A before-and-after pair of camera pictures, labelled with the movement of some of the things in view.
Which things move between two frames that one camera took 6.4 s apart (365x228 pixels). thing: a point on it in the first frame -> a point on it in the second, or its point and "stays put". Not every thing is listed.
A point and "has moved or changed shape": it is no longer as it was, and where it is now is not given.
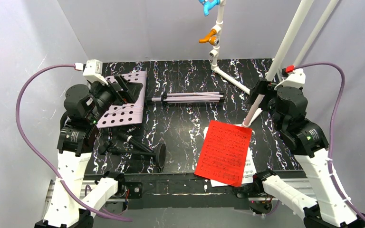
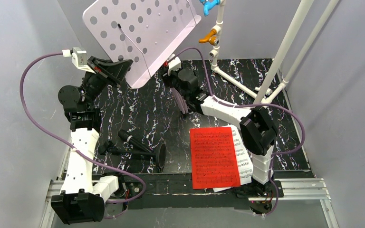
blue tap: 208,4 stays put
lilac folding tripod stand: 189,97 has moved or changed shape
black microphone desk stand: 160,154 stays put
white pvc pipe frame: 256,109 stays put
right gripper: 262,89 -> 172,77
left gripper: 116,90 -> 100,71
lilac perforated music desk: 126,114 -> 145,32
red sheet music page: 223,155 has moved or changed shape
